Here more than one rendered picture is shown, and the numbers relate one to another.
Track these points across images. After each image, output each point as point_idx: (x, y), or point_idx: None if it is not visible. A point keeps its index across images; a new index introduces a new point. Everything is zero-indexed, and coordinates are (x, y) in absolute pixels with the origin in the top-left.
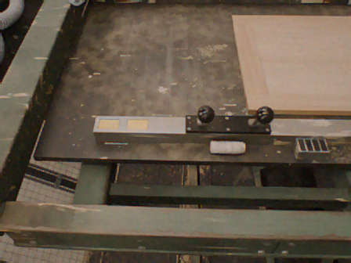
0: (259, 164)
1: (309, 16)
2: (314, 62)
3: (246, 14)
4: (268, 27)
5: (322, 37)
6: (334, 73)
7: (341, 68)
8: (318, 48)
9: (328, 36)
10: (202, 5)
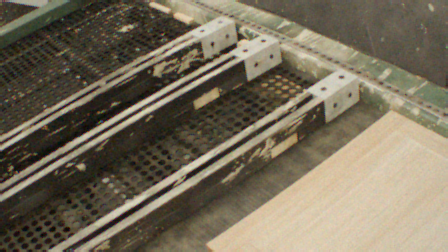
0: None
1: (305, 177)
2: (373, 242)
3: (219, 226)
4: (273, 231)
5: (349, 198)
6: (406, 239)
7: (406, 227)
8: (360, 218)
9: (353, 191)
10: (141, 249)
